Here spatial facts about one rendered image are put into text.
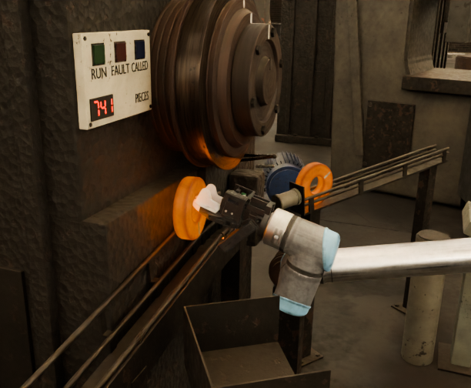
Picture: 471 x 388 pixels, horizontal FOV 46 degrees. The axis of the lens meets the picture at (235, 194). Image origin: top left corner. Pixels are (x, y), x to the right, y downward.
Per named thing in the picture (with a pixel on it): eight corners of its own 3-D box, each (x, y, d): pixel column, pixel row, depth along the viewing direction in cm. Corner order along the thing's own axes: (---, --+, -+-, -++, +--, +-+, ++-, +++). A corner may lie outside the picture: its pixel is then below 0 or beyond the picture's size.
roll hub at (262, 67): (229, 145, 134) (231, 24, 125) (264, 124, 159) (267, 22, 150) (251, 147, 132) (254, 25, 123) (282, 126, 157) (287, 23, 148)
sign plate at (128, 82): (78, 128, 108) (71, 33, 102) (144, 108, 131) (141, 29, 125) (88, 130, 107) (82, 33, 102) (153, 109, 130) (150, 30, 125)
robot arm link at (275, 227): (285, 241, 134) (275, 257, 126) (268, 233, 135) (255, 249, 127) (297, 209, 131) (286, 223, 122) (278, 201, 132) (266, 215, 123)
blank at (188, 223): (168, 191, 126) (182, 192, 125) (193, 166, 140) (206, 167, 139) (175, 250, 132) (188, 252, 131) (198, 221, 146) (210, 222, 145)
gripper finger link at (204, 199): (192, 178, 133) (225, 193, 131) (186, 200, 135) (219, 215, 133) (186, 182, 130) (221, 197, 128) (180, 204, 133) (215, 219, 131)
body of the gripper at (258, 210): (233, 182, 134) (279, 200, 131) (224, 212, 137) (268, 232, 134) (222, 191, 127) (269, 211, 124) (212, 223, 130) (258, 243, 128)
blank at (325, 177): (305, 212, 200) (311, 215, 197) (288, 182, 191) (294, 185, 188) (332, 183, 204) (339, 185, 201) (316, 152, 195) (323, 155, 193)
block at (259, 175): (225, 243, 181) (225, 172, 174) (233, 234, 188) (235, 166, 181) (255, 248, 178) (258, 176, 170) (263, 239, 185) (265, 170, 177)
